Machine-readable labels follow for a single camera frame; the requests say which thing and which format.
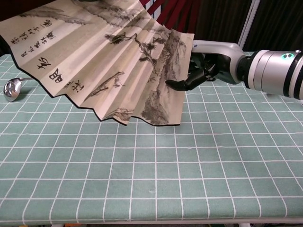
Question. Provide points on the paper folding fan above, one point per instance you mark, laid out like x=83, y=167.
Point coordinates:
x=94, y=59

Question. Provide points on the right robot hand, silver black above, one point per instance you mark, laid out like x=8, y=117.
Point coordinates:
x=217, y=50

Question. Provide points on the white screen frame post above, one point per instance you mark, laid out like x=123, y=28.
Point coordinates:
x=156, y=13
x=248, y=23
x=148, y=3

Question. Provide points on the right robot arm, white silver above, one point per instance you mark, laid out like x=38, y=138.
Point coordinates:
x=270, y=71

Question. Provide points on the green checked tablecloth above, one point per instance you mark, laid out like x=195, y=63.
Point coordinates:
x=189, y=165

